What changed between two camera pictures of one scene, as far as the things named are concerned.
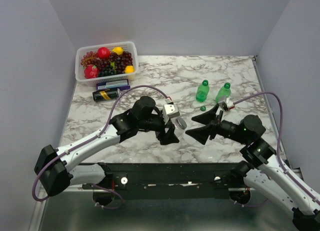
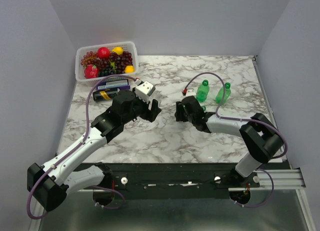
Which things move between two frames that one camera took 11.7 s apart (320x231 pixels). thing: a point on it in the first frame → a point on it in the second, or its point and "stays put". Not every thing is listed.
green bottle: [202, 91] stays put
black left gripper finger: [168, 137] → [155, 111]
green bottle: [223, 93] stays put
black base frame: [169, 181] stays put
